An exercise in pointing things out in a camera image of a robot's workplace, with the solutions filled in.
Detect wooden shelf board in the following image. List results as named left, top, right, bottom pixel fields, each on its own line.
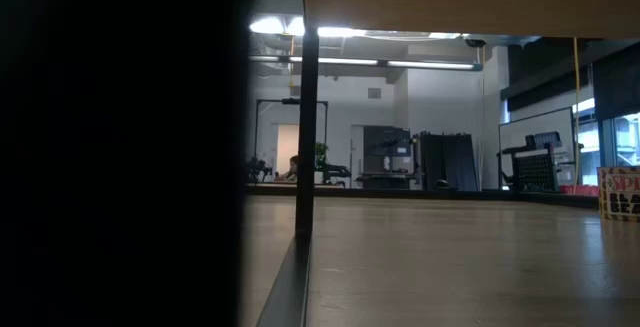
left=301, top=0, right=640, bottom=40

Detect green potted plant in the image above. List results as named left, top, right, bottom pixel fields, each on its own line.
left=313, top=141, right=331, bottom=184

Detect person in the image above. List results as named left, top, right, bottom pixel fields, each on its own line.
left=273, top=154, right=301, bottom=184

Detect white door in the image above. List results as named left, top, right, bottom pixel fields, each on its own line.
left=276, top=124, right=300, bottom=178

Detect dark workbench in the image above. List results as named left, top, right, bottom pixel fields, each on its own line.
left=358, top=169, right=419, bottom=191

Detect ceiling light panel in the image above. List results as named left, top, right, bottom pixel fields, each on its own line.
left=317, top=25, right=464, bottom=42

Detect black curtain panels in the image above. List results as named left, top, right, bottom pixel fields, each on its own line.
left=418, top=131, right=480, bottom=192

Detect round ceiling light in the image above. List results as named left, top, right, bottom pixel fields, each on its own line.
left=248, top=14, right=307, bottom=38

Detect long ceiling light strip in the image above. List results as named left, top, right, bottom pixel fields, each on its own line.
left=248, top=54, right=484, bottom=72

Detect orange and white can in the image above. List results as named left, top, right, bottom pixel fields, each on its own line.
left=0, top=0, right=250, bottom=327

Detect whiteboard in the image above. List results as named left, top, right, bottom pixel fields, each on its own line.
left=498, top=106, right=577, bottom=191

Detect black pegboard cart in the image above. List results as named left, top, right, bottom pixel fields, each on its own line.
left=496, top=131, right=585, bottom=193

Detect red storage bins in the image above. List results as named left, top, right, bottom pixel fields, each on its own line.
left=558, top=183, right=600, bottom=198

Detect yellow patterned black beans can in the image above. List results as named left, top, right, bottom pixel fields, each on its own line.
left=596, top=165, right=640, bottom=224

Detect black metal shelf end frame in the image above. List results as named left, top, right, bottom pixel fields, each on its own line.
left=255, top=0, right=322, bottom=327

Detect dark wall monitor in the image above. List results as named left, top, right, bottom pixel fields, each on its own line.
left=362, top=125, right=413, bottom=159

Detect distant black gantry frame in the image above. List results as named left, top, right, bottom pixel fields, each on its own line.
left=253, top=97, right=330, bottom=184

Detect black aluminium table frame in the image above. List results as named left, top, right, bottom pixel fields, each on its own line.
left=247, top=182, right=601, bottom=212

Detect yellow cable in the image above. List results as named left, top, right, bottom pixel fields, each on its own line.
left=571, top=36, right=582, bottom=192

